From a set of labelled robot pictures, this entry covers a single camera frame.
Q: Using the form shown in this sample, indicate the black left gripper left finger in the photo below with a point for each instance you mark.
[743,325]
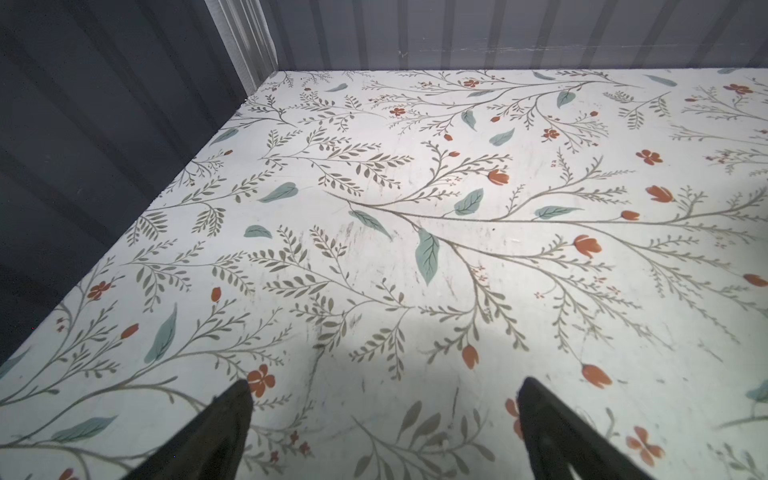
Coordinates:
[210,446]

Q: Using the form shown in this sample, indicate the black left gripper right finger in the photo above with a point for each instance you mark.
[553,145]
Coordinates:
[560,445]

